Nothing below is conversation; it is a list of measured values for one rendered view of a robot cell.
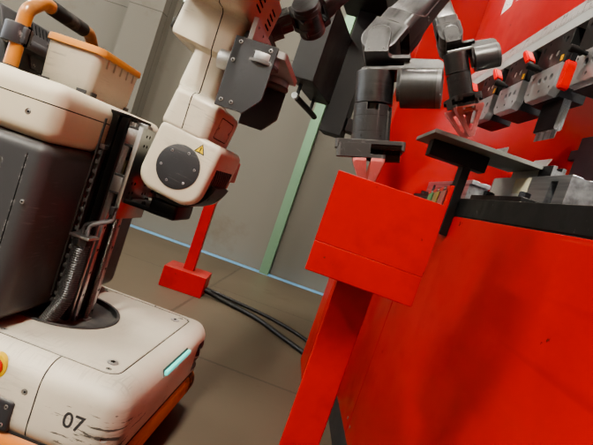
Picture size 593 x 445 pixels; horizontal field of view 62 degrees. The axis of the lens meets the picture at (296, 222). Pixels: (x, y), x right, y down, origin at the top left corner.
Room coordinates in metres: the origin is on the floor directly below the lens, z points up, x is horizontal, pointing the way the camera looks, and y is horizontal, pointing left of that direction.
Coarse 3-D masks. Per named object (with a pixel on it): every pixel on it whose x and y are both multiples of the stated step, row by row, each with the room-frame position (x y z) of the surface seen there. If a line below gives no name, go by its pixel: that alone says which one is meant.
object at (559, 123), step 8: (544, 104) 1.28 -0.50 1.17; (552, 104) 1.24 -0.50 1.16; (560, 104) 1.20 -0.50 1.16; (568, 104) 1.19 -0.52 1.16; (544, 112) 1.26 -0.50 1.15; (552, 112) 1.22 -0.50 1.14; (560, 112) 1.19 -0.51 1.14; (544, 120) 1.25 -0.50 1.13; (552, 120) 1.21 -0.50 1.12; (560, 120) 1.19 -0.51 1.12; (536, 128) 1.28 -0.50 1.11; (544, 128) 1.23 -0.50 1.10; (552, 128) 1.20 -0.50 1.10; (560, 128) 1.19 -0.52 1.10; (536, 136) 1.29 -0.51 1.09; (544, 136) 1.24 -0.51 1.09; (552, 136) 1.20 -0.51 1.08
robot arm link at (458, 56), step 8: (464, 48) 1.22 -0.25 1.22; (472, 48) 1.20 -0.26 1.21; (448, 56) 1.20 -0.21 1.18; (456, 56) 1.20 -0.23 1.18; (464, 56) 1.20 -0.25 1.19; (472, 56) 1.20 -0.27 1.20; (448, 64) 1.21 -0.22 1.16; (456, 64) 1.20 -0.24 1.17; (464, 64) 1.20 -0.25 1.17; (472, 64) 1.21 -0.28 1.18; (448, 72) 1.21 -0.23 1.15; (456, 72) 1.21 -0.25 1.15
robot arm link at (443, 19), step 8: (448, 8) 1.29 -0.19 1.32; (440, 16) 1.28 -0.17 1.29; (448, 16) 1.27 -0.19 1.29; (456, 16) 1.26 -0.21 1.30; (432, 24) 1.32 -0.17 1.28; (440, 24) 1.26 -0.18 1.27; (448, 24) 1.25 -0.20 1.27; (456, 24) 1.25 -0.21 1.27; (440, 32) 1.24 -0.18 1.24; (440, 40) 1.24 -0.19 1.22; (440, 48) 1.26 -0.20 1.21; (440, 56) 1.28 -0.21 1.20
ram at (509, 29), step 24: (504, 0) 1.86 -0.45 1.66; (528, 0) 1.60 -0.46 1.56; (552, 0) 1.40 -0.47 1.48; (576, 0) 1.25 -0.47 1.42; (480, 24) 2.08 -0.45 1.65; (504, 24) 1.76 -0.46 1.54; (528, 24) 1.53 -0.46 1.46; (576, 24) 1.20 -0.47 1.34; (504, 48) 1.67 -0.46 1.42; (528, 48) 1.45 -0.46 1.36
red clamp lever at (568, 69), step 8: (568, 48) 1.09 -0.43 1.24; (576, 48) 1.08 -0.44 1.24; (576, 56) 1.08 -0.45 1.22; (568, 64) 1.08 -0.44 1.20; (576, 64) 1.08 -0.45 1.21; (560, 72) 1.09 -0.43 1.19; (568, 72) 1.08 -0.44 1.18; (560, 80) 1.08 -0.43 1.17; (568, 80) 1.08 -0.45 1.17; (560, 88) 1.08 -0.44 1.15
